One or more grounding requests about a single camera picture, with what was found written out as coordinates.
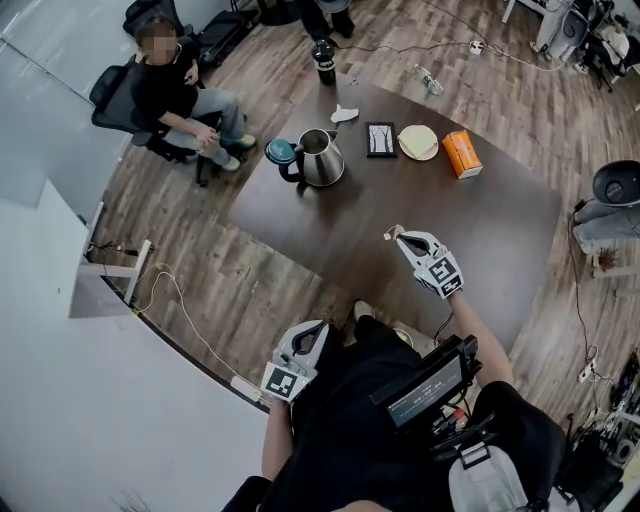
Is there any orange tissue box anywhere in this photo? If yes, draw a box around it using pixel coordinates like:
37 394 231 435
441 130 484 180

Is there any person's right forearm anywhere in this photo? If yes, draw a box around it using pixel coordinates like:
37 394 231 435
447 292 516 391

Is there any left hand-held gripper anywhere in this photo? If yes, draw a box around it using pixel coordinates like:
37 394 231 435
260 319 331 404

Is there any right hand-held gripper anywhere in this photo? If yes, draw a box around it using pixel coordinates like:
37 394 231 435
396 230 466 300

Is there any cream round plate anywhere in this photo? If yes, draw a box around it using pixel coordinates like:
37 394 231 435
397 124 439 163

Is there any person's dark clothing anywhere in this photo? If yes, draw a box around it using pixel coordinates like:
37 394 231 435
219 315 566 512

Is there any black picture frame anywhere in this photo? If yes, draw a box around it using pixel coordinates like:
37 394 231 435
365 121 399 159

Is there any teal round lid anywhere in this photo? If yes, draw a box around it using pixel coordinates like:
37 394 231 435
264 138 296 166

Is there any yellow folded cloth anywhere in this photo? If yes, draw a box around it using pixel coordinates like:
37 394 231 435
398 125 437 159

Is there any white desk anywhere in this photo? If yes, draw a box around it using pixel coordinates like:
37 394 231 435
592 264 640 297

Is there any tangle of black cables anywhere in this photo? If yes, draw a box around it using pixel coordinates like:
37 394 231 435
607 352 640 451

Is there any thin black cable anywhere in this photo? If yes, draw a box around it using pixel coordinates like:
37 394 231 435
433 309 454 346

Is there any white floor cable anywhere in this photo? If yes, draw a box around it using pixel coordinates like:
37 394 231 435
134 262 241 381

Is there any black chest monitor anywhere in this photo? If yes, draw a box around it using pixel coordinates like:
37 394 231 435
368 334 482 441

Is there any black water bottle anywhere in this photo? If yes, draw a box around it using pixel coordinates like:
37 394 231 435
311 38 337 86

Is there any clear plastic bottle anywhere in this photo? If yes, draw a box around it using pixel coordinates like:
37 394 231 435
413 63 445 96

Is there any person's left forearm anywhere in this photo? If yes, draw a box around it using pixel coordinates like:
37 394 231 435
260 399 296 481

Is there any white shelf unit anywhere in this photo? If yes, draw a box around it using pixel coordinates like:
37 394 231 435
67 177 154 321

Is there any small dried red plant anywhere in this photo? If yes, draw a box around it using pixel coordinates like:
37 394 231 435
594 247 619 274

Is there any stainless steel kettle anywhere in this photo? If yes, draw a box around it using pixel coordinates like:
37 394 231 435
277 128 346 189

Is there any black folded trolley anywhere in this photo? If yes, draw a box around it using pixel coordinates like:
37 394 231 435
199 9 251 66

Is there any black mesh office chair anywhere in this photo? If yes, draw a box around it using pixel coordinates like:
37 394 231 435
122 0 181 36
89 53 221 186

